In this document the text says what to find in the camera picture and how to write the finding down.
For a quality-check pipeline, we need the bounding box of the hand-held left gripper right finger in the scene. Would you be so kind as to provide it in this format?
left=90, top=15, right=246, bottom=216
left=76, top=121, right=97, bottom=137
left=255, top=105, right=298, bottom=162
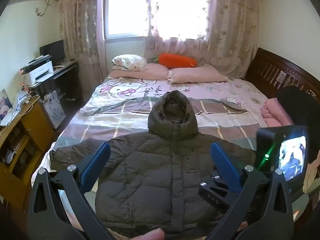
left=204, top=141, right=294, bottom=240

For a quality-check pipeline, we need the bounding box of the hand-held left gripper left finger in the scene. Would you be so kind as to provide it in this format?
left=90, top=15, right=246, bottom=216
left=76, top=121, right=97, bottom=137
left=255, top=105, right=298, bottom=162
left=26, top=141, right=113, bottom=240

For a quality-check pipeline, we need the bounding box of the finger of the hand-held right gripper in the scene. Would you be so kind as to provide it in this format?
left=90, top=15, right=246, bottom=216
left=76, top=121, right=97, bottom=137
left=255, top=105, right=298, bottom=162
left=199, top=174, right=241, bottom=206

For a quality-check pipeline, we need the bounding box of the olive hooded puffer jacket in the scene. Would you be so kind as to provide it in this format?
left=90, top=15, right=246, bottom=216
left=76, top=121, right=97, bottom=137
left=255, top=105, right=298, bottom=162
left=49, top=90, right=258, bottom=238

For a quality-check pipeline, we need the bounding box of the person's left hand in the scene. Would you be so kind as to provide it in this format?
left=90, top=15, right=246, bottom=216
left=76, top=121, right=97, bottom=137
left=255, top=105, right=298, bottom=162
left=136, top=227, right=166, bottom=240

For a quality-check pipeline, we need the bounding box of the folded pink blanket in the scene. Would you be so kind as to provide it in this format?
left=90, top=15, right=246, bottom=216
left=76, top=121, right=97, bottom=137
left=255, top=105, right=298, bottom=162
left=261, top=97, right=293, bottom=128

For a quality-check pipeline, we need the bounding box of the black cloth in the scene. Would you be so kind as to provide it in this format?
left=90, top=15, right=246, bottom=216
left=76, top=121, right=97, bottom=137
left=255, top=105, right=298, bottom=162
left=276, top=86, right=320, bottom=164

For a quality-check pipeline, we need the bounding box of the dark wooden headboard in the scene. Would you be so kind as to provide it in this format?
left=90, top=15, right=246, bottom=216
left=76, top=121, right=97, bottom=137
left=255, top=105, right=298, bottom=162
left=244, top=47, right=320, bottom=112

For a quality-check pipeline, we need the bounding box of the yellow wooden cabinet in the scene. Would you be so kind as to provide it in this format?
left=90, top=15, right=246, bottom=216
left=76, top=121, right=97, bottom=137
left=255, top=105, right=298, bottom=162
left=0, top=95, right=56, bottom=212

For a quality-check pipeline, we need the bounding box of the dark desk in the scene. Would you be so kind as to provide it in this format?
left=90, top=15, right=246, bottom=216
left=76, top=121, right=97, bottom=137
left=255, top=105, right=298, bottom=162
left=32, top=59, right=81, bottom=107

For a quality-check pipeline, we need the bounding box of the pink pillow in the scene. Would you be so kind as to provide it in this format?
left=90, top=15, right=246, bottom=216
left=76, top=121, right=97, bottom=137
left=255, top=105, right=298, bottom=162
left=169, top=64, right=229, bottom=84
left=109, top=63, right=173, bottom=80

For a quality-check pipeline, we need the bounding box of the white printer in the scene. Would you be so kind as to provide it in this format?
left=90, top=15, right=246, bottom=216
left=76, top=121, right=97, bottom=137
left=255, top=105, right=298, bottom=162
left=21, top=55, right=55, bottom=86

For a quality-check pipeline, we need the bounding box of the white floral pillow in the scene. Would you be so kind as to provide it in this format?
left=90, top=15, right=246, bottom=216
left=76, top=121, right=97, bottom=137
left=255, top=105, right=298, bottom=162
left=111, top=54, right=148, bottom=72

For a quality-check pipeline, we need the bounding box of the sheer floral lace curtain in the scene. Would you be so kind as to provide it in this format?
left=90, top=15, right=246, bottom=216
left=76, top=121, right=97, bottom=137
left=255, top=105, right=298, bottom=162
left=144, top=0, right=266, bottom=80

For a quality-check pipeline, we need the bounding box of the orange carrot plush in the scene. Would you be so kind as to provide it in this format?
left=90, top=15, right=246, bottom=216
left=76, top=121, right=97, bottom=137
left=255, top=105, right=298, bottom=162
left=154, top=53, right=198, bottom=69

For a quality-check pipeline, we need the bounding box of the black monitor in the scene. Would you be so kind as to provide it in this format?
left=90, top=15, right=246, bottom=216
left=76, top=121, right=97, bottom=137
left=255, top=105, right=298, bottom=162
left=39, top=39, right=65, bottom=65

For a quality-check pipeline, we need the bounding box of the pink floral curtain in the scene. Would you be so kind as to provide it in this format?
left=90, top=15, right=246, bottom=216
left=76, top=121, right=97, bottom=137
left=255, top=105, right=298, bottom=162
left=57, top=0, right=107, bottom=87

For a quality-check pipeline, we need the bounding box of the window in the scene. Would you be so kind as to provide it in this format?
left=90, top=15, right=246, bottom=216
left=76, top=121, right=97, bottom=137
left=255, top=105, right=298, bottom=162
left=104, top=0, right=212, bottom=41

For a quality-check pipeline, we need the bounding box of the picture frame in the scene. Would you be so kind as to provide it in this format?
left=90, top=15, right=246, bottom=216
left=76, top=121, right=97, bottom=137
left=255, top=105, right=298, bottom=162
left=0, top=88, right=13, bottom=122

